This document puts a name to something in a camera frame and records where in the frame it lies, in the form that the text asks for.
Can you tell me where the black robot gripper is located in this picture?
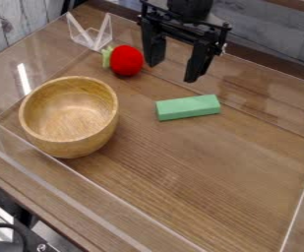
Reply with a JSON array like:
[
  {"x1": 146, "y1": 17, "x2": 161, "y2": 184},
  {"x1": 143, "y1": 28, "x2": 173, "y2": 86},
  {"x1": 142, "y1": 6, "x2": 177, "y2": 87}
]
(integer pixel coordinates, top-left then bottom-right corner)
[{"x1": 139, "y1": 0, "x2": 231, "y2": 83}]

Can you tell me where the red felt strawberry fruit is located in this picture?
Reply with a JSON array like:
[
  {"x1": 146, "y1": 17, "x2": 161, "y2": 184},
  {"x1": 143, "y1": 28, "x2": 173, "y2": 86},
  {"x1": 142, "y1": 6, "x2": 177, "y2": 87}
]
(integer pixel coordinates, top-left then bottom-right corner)
[{"x1": 102, "y1": 45, "x2": 143, "y2": 77}]

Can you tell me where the green rectangular block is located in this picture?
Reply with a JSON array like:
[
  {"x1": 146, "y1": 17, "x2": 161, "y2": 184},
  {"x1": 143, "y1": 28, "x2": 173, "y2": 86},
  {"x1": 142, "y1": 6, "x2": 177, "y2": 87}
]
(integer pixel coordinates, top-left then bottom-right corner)
[{"x1": 155, "y1": 94, "x2": 221, "y2": 121}]

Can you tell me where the wooden bowl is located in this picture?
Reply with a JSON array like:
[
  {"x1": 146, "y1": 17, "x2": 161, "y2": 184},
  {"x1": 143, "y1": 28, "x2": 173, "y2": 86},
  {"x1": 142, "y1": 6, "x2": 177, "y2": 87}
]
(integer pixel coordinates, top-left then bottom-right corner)
[{"x1": 19, "y1": 76, "x2": 118, "y2": 158}]

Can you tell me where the clear acrylic tray enclosure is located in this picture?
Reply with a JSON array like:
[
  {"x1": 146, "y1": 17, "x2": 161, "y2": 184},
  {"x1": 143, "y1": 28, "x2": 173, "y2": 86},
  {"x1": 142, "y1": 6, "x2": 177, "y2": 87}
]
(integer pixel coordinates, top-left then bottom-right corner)
[{"x1": 0, "y1": 20, "x2": 304, "y2": 252}]

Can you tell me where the black metal table bracket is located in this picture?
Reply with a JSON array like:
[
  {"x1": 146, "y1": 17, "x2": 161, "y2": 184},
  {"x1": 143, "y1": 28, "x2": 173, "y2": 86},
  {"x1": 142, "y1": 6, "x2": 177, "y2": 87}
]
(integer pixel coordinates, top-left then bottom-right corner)
[{"x1": 11, "y1": 218, "x2": 62, "y2": 252}]

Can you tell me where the black cable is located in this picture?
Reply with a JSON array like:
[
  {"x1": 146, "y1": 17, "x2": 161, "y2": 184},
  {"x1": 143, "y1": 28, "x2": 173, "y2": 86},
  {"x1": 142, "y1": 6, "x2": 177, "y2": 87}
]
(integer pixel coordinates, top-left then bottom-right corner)
[{"x1": 0, "y1": 222, "x2": 31, "y2": 252}]

